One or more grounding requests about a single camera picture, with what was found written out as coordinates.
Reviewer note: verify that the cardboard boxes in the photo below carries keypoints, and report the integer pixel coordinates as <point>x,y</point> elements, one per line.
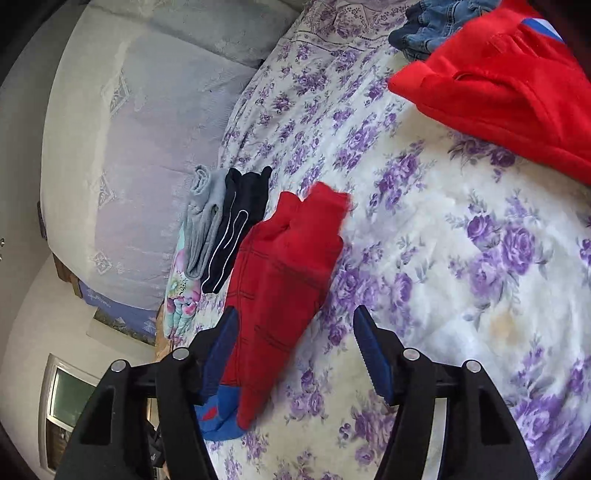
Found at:
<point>62,272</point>

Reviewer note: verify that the red garment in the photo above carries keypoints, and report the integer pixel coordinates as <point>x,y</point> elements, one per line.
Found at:
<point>498,92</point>

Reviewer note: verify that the blue printed cloth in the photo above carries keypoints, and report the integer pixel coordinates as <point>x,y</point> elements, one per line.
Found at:
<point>92,295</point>

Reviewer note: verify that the white lace cover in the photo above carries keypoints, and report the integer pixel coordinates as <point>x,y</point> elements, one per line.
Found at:
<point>138,161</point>

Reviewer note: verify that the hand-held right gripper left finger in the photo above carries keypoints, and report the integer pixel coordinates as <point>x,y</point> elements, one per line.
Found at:
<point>221,350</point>

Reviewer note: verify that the folded grey pants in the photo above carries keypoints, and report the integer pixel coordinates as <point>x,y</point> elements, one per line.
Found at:
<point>203,226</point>

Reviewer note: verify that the white framed window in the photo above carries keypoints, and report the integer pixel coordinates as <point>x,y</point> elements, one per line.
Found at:
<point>69,401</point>

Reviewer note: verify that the red and blue pants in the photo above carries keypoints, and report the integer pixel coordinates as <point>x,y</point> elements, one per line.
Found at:
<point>281,277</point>

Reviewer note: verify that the brown pillow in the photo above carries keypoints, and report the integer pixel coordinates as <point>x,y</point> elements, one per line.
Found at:
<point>160,344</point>

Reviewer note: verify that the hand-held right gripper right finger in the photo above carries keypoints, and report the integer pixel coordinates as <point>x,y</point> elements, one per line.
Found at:
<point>374,360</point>

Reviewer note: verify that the folded black pants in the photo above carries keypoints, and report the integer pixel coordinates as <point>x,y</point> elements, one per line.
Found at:
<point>240,217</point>

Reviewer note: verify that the folded floral blanket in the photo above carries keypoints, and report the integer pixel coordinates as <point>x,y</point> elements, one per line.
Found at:
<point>180,300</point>

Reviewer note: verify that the blue jeans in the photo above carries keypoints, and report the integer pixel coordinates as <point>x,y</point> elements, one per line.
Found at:
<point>425,32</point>

